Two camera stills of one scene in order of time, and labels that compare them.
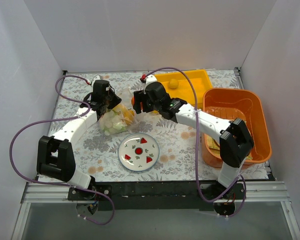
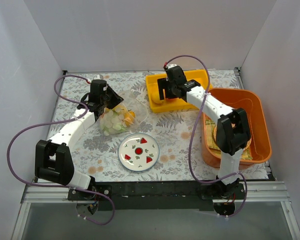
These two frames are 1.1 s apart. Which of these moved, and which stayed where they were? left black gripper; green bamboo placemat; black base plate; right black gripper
Moved: right black gripper
Stayed: black base plate; left black gripper; green bamboo placemat
